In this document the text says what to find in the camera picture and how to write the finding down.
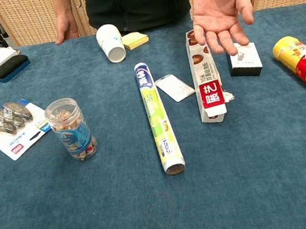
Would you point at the person left hand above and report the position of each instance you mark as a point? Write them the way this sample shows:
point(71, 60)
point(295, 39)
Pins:
point(218, 7)

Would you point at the clear plastic snack jar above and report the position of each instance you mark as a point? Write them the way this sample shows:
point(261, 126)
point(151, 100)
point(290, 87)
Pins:
point(72, 130)

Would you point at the small white black box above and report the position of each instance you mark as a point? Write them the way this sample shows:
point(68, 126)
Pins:
point(246, 61)

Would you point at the person torso black jacket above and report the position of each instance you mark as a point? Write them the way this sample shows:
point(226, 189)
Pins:
point(135, 1)

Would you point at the white paper cup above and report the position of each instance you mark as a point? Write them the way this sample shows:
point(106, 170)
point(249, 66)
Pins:
point(110, 44)

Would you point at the blue tablecloth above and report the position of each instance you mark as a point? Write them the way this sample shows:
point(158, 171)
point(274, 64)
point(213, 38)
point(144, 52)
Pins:
point(164, 203)

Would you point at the person right hand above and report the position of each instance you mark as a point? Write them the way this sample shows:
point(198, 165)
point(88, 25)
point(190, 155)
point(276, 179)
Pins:
point(66, 27)

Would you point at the yellow snack bag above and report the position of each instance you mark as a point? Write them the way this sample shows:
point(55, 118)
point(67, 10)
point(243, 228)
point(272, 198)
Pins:
point(296, 57)

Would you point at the person right forearm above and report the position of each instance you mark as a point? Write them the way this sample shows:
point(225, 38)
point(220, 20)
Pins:
point(60, 2)

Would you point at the green white cling film roll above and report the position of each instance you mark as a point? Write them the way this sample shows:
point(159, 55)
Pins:
point(155, 114)

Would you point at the yellow sticky note pad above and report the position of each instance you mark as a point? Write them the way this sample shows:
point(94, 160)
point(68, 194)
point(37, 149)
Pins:
point(135, 40)

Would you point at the black rectangular case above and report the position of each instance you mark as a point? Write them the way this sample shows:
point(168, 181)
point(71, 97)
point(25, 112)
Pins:
point(10, 68)

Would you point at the white plastic card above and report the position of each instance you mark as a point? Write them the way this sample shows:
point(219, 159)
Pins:
point(173, 87)

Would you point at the long white red baking paper box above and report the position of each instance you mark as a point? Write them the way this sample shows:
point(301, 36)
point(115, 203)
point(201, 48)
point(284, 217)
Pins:
point(208, 84)

